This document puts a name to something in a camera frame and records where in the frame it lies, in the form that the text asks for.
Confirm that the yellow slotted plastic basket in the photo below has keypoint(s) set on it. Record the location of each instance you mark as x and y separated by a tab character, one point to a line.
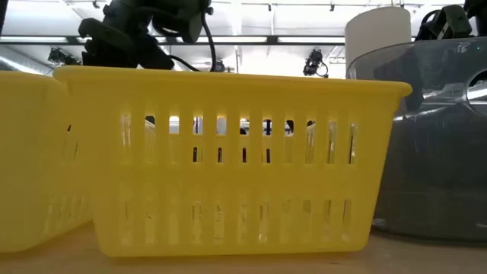
243	95
30	152

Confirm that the translucent gray plastic basket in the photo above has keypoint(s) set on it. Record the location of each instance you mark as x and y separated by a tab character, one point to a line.
430	160

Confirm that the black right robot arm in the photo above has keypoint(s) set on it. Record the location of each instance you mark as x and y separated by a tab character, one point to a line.
477	9

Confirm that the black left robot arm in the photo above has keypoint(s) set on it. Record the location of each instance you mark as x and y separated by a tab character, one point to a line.
114	53

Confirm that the white shade lamp wooden base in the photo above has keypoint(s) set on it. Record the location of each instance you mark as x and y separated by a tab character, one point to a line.
376	34

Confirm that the black ceiling spotlight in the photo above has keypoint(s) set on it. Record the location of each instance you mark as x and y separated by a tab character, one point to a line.
57	56

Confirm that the black ceiling camera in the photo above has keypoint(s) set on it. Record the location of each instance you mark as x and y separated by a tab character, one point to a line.
314	61

